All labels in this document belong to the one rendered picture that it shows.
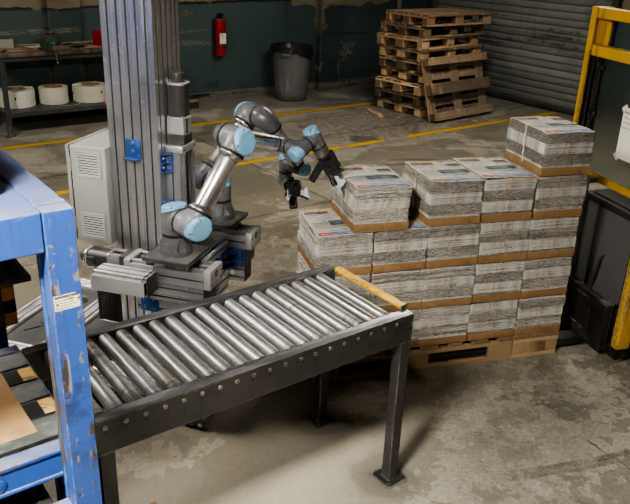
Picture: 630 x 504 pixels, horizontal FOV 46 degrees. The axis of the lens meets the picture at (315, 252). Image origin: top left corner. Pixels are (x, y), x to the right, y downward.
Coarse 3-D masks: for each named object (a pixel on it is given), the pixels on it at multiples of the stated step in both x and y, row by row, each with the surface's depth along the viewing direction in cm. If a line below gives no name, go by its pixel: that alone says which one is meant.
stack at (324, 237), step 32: (320, 224) 367; (416, 224) 371; (480, 224) 375; (512, 224) 380; (320, 256) 356; (352, 256) 361; (384, 256) 367; (416, 256) 372; (448, 256) 377; (352, 288) 368; (384, 288) 373; (416, 288) 379; (448, 288) 385; (480, 288) 390; (512, 288) 396; (416, 320) 388; (448, 320) 393; (480, 320) 398; (512, 320) 405; (384, 352) 389; (416, 352) 395
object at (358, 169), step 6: (348, 168) 376; (354, 168) 376; (360, 168) 377; (366, 168) 377; (372, 168) 378; (378, 168) 379; (384, 168) 379; (342, 174) 367; (348, 174) 367; (354, 174) 368; (336, 192) 376; (336, 198) 377; (336, 204) 380
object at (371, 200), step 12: (348, 180) 358; (360, 180) 358; (372, 180) 359; (384, 180) 360; (396, 180) 361; (348, 192) 358; (360, 192) 348; (372, 192) 349; (384, 192) 351; (396, 192) 353; (408, 192) 355; (348, 204) 359; (360, 204) 351; (372, 204) 352; (384, 204) 354; (396, 204) 356; (408, 204) 358; (348, 216) 361; (360, 216) 353; (372, 216) 355; (384, 216) 357; (396, 216) 359
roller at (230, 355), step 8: (184, 312) 282; (184, 320) 280; (192, 320) 277; (192, 328) 275; (200, 328) 272; (208, 328) 272; (200, 336) 271; (208, 336) 267; (216, 336) 266; (208, 344) 266; (216, 344) 262; (224, 344) 261; (216, 352) 263; (224, 352) 258; (232, 352) 256; (232, 360) 254; (240, 360) 252
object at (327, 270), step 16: (304, 272) 320; (320, 272) 321; (256, 288) 304; (192, 304) 289; (208, 304) 290; (128, 320) 275; (144, 320) 275; (160, 320) 278; (96, 336) 264; (112, 336) 268; (176, 336) 286; (32, 352) 252; (48, 368) 257
